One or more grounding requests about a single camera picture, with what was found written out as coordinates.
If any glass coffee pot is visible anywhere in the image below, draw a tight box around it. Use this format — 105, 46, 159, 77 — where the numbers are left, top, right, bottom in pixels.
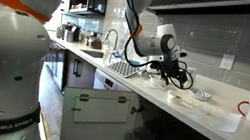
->
84, 32, 105, 51

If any dark cabinet handle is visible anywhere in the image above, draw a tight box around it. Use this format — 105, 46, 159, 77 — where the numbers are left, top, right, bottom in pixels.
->
71, 58, 84, 79

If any open cabinet door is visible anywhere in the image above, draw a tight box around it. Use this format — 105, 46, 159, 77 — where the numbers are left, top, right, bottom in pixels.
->
55, 81, 143, 140

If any orange cable strap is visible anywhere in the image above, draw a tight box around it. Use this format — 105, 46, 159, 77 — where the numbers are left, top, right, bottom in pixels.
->
0, 0, 56, 25
128, 22, 144, 40

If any black coffee machine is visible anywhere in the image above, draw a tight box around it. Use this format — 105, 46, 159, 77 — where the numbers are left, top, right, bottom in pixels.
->
68, 24, 83, 43

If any stainless steel dishwasher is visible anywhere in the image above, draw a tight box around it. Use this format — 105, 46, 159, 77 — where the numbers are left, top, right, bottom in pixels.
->
92, 67, 134, 96

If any black door latch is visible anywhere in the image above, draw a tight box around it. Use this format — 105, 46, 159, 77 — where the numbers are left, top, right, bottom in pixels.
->
129, 102, 146, 117

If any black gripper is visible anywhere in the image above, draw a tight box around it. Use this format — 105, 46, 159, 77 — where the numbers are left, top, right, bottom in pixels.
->
154, 55, 193, 90

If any metal canister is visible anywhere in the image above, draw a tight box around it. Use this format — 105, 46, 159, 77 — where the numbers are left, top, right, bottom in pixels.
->
63, 29, 75, 43

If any dark undercounter appliance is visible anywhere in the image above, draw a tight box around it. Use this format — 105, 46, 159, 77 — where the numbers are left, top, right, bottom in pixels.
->
40, 41, 70, 91

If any white green small container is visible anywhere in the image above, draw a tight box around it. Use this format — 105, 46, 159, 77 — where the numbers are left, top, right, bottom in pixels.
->
185, 66, 198, 84

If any chrome arched faucet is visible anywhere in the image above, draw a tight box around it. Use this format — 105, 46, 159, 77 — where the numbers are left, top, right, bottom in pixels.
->
102, 27, 121, 51

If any stained white paper napkin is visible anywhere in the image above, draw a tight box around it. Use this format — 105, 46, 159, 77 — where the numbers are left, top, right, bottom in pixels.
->
165, 88, 197, 111

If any brass door fitting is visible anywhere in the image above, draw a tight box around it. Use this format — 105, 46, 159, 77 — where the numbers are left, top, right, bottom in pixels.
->
78, 92, 92, 104
117, 95, 129, 106

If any steel sink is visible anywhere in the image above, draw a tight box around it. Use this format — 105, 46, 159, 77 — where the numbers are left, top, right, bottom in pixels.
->
79, 48, 106, 61

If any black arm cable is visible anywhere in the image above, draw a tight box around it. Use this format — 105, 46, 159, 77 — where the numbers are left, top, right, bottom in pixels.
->
111, 0, 208, 93

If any small patterned dish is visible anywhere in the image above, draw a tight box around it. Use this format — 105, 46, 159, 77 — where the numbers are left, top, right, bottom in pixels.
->
185, 86, 215, 104

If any black white checkerboard board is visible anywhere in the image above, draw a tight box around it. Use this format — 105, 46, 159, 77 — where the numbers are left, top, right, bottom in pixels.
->
103, 57, 146, 82

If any white wall outlet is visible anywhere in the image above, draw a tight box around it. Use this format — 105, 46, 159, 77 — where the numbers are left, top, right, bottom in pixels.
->
218, 52, 237, 72

